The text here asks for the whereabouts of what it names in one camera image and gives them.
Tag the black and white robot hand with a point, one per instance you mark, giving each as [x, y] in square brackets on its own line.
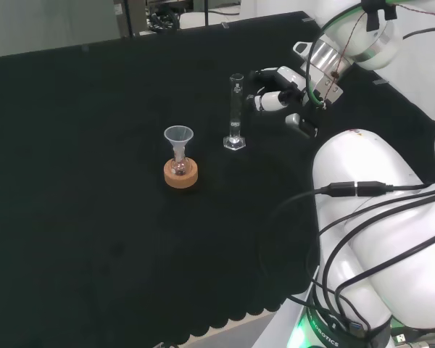
[275, 100]

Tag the clear glass graduated cylinder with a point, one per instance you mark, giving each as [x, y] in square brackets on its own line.
[235, 141]

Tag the clear plastic funnel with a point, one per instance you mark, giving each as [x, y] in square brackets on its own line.
[178, 134]

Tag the small round-bottom glass flask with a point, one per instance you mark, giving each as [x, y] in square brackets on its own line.
[179, 167]

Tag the black bench cloth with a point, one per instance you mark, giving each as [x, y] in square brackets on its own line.
[94, 217]

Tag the grey partition panel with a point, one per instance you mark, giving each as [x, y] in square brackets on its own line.
[50, 25]

